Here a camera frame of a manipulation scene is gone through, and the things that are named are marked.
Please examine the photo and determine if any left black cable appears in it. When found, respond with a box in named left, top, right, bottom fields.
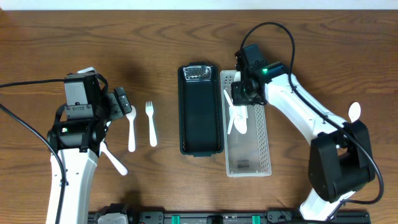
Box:
left=0, top=78, right=68, bottom=224

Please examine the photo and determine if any white plastic spoon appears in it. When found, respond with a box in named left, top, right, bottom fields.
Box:
left=223, top=90, right=244, bottom=134
left=348, top=101, right=361, bottom=123
left=126, top=105, right=137, bottom=152
left=223, top=89, right=249, bottom=135

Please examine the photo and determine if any black mounting rail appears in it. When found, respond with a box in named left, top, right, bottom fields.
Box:
left=88, top=203, right=371, bottom=224

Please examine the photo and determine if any white plastic fork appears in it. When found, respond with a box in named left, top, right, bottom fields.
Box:
left=99, top=141, right=128, bottom=176
left=146, top=101, right=157, bottom=147

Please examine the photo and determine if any black plastic tray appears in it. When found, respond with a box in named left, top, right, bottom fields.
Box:
left=177, top=62, right=224, bottom=157

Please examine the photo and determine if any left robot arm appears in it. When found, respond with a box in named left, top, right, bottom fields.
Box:
left=46, top=67, right=133, bottom=223

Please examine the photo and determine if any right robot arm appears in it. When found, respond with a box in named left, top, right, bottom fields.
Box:
left=231, top=44, right=376, bottom=221

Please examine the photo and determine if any black cable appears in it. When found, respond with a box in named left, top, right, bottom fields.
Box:
left=239, top=21, right=385, bottom=205
left=0, top=78, right=68, bottom=224

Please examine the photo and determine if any clear perforated plastic basket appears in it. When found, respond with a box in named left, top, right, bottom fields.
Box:
left=220, top=70, right=272, bottom=177

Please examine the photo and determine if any right black cable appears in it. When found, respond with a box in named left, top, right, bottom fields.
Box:
left=239, top=21, right=385, bottom=205

